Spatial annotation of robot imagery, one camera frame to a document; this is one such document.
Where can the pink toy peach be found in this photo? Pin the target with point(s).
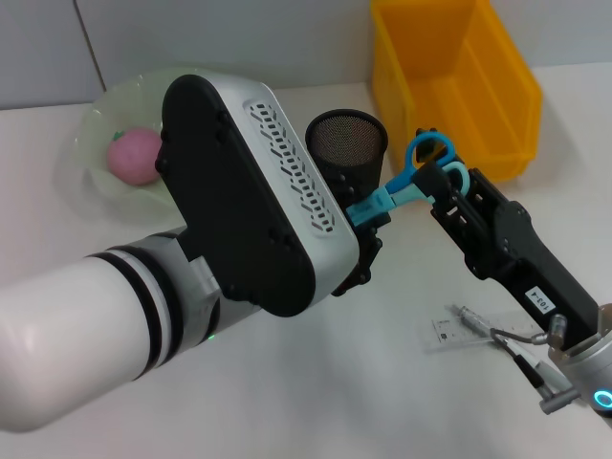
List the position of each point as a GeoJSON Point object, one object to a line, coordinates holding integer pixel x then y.
{"type": "Point", "coordinates": [131, 158]}

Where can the black mesh pen holder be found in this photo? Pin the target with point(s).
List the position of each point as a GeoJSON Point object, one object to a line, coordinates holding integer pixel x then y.
{"type": "Point", "coordinates": [349, 138]}

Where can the clear plastic ruler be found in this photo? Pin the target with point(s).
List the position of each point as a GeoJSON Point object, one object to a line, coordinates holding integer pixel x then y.
{"type": "Point", "coordinates": [449, 334]}

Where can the yellow plastic bin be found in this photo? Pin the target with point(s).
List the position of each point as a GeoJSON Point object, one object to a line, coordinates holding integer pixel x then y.
{"type": "Point", "coordinates": [459, 72]}

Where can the white and grey pen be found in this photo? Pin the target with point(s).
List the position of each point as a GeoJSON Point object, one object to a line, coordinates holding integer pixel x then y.
{"type": "Point", "coordinates": [471, 316]}

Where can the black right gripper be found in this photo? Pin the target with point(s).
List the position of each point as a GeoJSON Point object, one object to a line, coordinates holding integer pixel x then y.
{"type": "Point", "coordinates": [535, 268]}

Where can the blue scissors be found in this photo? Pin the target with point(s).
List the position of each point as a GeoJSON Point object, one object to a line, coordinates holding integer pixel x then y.
{"type": "Point", "coordinates": [378, 201]}

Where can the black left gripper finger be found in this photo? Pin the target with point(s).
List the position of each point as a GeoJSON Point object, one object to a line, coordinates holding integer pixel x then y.
{"type": "Point", "coordinates": [368, 253]}
{"type": "Point", "coordinates": [345, 191]}

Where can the translucent green fruit plate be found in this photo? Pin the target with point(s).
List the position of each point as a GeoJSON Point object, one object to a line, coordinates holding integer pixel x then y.
{"type": "Point", "coordinates": [91, 143]}

